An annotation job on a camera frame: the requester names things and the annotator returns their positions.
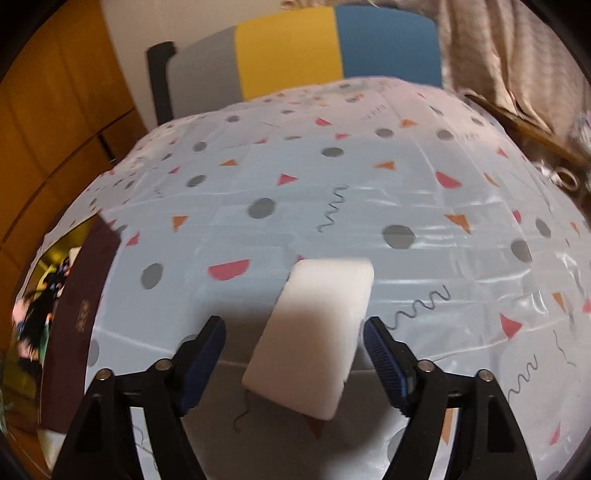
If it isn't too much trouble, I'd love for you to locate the patterned plastic tablecloth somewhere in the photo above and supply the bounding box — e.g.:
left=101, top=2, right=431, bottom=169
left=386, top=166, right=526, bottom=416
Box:
left=18, top=76, right=591, bottom=480

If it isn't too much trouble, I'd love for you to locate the wooden wardrobe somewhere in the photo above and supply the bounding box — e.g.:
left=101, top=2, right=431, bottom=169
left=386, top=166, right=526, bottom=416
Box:
left=0, top=0, right=148, bottom=259

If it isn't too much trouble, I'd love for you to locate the maroon and gold tin box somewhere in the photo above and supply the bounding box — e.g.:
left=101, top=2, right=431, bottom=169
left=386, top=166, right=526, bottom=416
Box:
left=9, top=215, right=123, bottom=435

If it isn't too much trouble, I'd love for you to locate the white sponge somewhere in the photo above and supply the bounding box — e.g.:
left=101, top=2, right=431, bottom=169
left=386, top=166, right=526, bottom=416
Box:
left=241, top=257, right=375, bottom=422

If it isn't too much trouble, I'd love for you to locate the black hair extension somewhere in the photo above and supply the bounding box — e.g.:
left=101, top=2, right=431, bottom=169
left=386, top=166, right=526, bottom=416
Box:
left=21, top=261, right=65, bottom=365

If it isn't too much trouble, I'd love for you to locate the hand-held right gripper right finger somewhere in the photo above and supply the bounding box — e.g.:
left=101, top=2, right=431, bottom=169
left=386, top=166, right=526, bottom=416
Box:
left=362, top=316, right=539, bottom=480

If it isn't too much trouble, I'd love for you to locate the wooden side table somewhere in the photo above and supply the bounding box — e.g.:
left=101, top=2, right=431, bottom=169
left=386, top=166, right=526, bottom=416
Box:
left=464, top=92, right=591, bottom=169

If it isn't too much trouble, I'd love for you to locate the grey yellow blue chair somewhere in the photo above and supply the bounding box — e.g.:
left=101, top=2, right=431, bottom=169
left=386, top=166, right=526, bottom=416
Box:
left=168, top=4, right=444, bottom=127

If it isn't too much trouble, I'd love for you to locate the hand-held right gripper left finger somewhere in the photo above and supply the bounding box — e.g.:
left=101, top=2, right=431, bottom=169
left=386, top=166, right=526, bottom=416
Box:
left=53, top=315, right=227, bottom=480

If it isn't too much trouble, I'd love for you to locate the beige printed curtain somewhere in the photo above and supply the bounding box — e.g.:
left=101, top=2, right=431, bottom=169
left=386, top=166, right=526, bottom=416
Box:
left=281, top=0, right=591, bottom=134

